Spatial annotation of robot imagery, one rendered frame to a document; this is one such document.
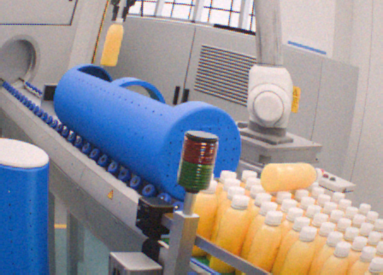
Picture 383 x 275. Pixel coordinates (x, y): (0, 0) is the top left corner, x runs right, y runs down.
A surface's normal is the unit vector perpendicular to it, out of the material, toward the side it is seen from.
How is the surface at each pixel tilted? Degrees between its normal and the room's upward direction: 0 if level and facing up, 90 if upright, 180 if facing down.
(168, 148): 90
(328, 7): 90
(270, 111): 96
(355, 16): 90
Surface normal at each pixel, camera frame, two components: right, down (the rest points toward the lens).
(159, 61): -0.73, 0.00
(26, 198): 0.65, 0.25
